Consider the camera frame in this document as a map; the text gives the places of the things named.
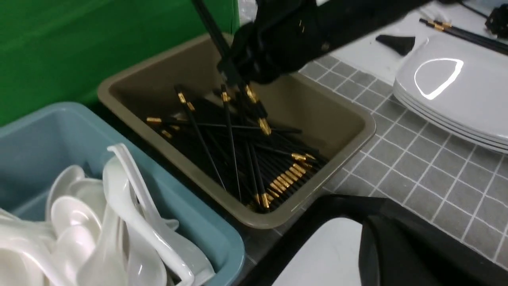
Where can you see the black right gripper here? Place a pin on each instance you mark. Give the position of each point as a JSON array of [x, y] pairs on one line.
[[287, 34]]

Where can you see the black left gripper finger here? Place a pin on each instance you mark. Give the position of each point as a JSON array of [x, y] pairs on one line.
[[388, 258]]

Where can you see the white square rice plate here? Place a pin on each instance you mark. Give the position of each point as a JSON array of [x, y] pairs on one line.
[[329, 258]]

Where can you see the black gold-tipped chopstick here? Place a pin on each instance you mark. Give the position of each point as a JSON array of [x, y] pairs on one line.
[[216, 35]]

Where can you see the black serving tray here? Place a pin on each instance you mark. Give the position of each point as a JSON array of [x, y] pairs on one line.
[[430, 240]]

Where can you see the grey checked tablecloth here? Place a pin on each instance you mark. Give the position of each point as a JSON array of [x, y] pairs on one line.
[[457, 186]]

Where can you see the brown plastic bin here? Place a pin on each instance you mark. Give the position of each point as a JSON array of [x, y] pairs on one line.
[[335, 126]]

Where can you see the pile of black chopsticks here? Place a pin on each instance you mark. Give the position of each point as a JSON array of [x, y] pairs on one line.
[[261, 171]]

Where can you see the stack of white plates aside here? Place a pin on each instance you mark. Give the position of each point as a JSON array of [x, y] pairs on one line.
[[459, 87]]

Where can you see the pair of chopsticks aside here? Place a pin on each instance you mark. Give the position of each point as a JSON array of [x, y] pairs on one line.
[[468, 36]]

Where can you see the green backdrop cloth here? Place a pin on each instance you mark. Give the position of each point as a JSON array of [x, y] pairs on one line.
[[61, 50]]

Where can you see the pile of white spoons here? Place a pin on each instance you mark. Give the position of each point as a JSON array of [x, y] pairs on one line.
[[100, 232]]

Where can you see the teal plastic bin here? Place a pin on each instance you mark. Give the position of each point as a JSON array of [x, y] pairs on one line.
[[36, 148]]

